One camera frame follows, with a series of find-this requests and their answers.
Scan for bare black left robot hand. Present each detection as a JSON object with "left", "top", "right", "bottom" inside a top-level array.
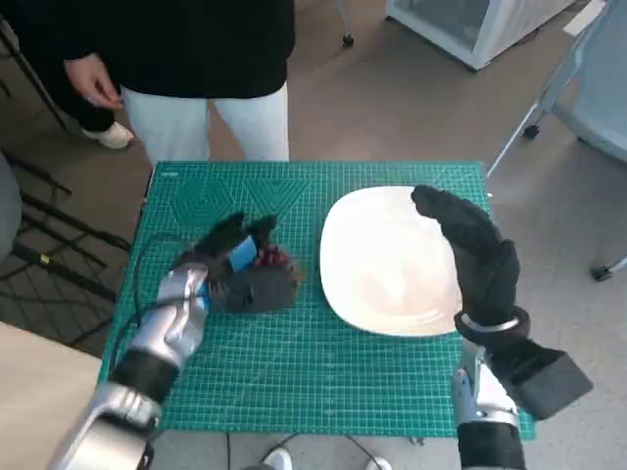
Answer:
[{"left": 183, "top": 211, "right": 283, "bottom": 286}]

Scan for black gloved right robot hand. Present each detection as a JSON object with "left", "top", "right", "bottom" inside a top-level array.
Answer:
[{"left": 410, "top": 184, "right": 521, "bottom": 328}]

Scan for red toy grape bunch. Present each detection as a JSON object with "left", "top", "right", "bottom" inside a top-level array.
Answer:
[{"left": 254, "top": 246, "right": 306, "bottom": 286}]

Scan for white square plate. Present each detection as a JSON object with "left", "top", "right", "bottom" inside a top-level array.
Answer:
[{"left": 318, "top": 185, "right": 464, "bottom": 339}]

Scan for green cutting mat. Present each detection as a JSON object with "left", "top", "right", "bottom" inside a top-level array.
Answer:
[{"left": 97, "top": 160, "right": 536, "bottom": 440}]

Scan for person's white shoe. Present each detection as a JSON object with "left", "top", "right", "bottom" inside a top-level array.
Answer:
[{"left": 80, "top": 121, "right": 136, "bottom": 151}]

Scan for black metal rack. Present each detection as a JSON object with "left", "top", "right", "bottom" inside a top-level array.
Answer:
[{"left": 0, "top": 151, "right": 132, "bottom": 350}]

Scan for person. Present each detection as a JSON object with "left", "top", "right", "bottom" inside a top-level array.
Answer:
[{"left": 0, "top": 0, "right": 298, "bottom": 163}]

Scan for light blue chair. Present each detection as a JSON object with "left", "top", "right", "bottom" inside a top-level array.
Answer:
[{"left": 484, "top": 0, "right": 627, "bottom": 283}]

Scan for person's hand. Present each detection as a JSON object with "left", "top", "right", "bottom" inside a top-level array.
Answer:
[{"left": 63, "top": 53, "right": 126, "bottom": 109}]

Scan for grey round seat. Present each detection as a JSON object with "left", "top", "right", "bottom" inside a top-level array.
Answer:
[{"left": 0, "top": 154, "right": 24, "bottom": 259}]

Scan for light wooden desk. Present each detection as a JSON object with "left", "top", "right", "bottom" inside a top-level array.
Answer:
[{"left": 0, "top": 320, "right": 107, "bottom": 470}]

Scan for office chair base with castors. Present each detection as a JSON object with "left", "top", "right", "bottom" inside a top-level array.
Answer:
[{"left": 335, "top": 0, "right": 356, "bottom": 48}]

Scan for white mesh cabinet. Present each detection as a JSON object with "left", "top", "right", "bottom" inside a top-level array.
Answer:
[{"left": 384, "top": 0, "right": 579, "bottom": 71}]

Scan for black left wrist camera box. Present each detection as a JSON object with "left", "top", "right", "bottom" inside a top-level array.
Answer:
[{"left": 210, "top": 266, "right": 301, "bottom": 315}]

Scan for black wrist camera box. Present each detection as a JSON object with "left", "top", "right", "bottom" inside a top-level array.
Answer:
[
  {"left": 210, "top": 266, "right": 301, "bottom": 315},
  {"left": 489, "top": 337, "right": 595, "bottom": 421}
]

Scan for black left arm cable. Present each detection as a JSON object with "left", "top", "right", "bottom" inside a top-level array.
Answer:
[{"left": 110, "top": 233, "right": 197, "bottom": 373}]

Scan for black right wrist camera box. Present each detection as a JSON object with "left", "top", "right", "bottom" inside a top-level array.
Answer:
[{"left": 489, "top": 337, "right": 595, "bottom": 421}]

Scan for black floor cable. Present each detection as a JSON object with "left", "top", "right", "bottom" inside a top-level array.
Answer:
[{"left": 222, "top": 433, "right": 373, "bottom": 470}]

